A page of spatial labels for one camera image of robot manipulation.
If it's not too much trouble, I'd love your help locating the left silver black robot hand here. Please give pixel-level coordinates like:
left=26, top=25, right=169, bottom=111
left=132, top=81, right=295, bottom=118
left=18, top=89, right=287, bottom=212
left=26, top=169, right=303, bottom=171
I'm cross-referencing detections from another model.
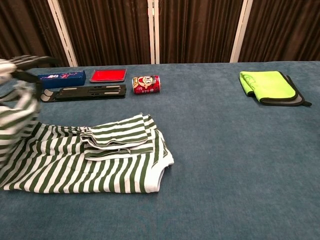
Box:
left=11, top=56, right=60, bottom=101

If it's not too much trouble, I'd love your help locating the green white striped t-shirt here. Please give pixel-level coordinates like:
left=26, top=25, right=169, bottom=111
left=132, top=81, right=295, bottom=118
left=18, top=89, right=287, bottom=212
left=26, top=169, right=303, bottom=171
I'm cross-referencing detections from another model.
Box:
left=0, top=55, right=175, bottom=195

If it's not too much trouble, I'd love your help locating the black folding stand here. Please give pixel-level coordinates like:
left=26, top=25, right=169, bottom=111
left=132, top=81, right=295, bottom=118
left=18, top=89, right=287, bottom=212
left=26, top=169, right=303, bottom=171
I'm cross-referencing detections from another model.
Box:
left=39, top=84, right=127, bottom=103

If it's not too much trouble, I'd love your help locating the blue printed cardboard box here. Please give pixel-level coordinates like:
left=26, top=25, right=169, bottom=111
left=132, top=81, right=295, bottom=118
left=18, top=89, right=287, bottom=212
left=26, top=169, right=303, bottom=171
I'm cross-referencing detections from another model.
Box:
left=37, top=69, right=87, bottom=90

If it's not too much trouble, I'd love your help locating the dark brown curtain panel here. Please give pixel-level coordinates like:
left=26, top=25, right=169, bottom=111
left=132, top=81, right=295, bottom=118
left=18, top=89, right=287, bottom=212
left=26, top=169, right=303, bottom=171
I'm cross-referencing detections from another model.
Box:
left=158, top=0, right=245, bottom=65
left=0, top=0, right=70, bottom=72
left=57, top=0, right=152, bottom=67
left=238, top=0, right=320, bottom=63

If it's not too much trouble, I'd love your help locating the red rectangular tray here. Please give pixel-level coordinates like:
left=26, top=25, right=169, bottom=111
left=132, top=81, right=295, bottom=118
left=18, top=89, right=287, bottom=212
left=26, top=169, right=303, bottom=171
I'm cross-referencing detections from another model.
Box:
left=89, top=68, right=128, bottom=84

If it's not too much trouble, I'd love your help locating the red cartoon drink can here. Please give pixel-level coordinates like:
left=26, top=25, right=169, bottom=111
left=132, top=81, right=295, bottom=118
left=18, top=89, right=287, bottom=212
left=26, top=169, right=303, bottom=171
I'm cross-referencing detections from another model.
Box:
left=131, top=75, right=161, bottom=95

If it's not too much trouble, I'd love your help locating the blue table cover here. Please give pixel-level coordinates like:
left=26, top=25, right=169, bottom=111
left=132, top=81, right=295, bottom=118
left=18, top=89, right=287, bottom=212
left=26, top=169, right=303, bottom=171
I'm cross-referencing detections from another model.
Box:
left=0, top=61, right=320, bottom=240

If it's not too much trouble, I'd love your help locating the green grey microfiber cloth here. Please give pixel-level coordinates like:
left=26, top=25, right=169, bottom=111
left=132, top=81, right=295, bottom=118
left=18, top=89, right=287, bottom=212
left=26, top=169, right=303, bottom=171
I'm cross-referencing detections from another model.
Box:
left=239, top=70, right=313, bottom=108

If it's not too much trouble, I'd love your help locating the white partition post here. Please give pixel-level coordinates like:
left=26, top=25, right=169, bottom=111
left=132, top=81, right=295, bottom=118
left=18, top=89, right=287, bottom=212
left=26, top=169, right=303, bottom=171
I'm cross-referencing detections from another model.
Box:
left=146, top=0, right=161, bottom=65
left=229, top=0, right=254, bottom=63
left=46, top=0, right=79, bottom=67

